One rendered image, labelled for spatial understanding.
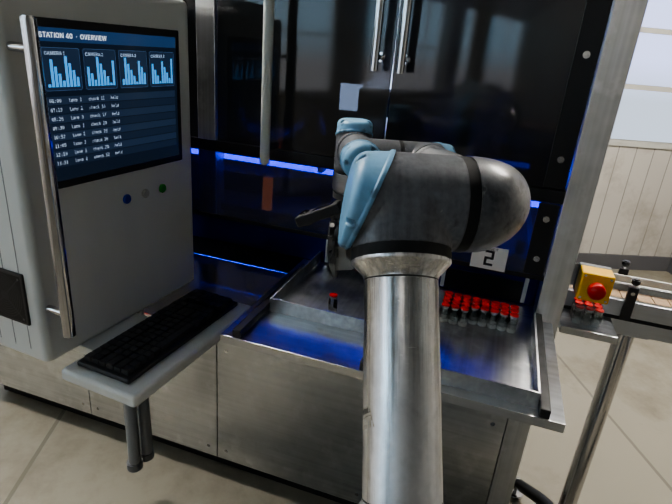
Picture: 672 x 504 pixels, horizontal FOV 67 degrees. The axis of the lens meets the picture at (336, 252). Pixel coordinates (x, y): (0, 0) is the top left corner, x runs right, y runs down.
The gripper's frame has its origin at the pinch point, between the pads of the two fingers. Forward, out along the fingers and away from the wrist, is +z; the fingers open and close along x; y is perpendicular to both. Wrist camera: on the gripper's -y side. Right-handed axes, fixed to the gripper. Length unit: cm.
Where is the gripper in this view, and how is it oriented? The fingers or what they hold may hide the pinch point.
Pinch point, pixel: (333, 272)
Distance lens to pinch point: 119.1
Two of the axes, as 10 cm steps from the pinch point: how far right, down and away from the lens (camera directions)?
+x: 3.2, -3.5, 8.8
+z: -0.7, 9.2, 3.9
